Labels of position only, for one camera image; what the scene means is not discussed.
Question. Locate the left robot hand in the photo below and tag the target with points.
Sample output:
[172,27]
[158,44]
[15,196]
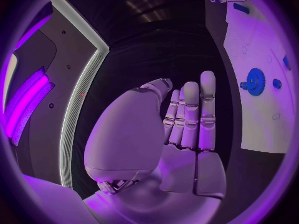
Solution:
[130,134]

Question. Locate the white task board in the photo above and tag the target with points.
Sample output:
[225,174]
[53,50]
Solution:
[261,115]

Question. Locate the blue block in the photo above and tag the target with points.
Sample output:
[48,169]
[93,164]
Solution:
[286,62]
[241,8]

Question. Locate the small blue gear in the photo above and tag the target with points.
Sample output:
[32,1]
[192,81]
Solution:
[243,85]

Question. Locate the blue peg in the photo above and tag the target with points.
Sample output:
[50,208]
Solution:
[276,83]

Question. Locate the glowing light bar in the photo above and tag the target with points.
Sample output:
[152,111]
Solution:
[25,104]

